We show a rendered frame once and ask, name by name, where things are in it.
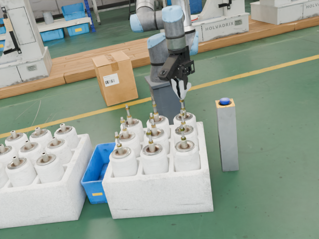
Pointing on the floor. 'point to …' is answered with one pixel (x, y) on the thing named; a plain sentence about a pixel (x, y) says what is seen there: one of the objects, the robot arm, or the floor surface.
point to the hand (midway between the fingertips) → (180, 96)
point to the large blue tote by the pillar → (195, 6)
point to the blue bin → (97, 173)
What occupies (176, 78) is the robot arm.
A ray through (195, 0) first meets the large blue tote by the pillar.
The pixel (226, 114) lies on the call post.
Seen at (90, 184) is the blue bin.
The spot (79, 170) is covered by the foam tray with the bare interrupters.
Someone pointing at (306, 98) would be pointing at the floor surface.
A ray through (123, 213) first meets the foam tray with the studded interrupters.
